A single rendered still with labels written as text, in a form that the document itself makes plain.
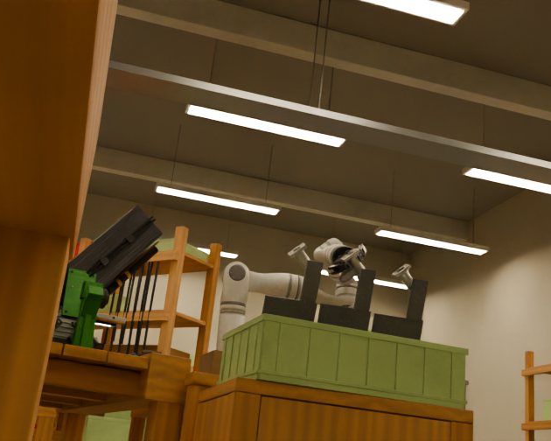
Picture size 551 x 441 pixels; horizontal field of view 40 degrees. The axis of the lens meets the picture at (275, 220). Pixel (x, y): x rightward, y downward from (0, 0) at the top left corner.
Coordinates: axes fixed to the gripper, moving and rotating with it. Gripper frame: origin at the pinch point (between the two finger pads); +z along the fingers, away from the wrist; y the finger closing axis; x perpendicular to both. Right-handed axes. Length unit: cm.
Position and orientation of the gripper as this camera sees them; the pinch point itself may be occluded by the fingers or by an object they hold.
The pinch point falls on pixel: (353, 261)
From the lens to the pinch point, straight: 223.6
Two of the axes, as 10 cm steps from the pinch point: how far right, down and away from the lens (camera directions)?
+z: 1.6, 0.4, -9.9
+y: 8.2, -5.7, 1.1
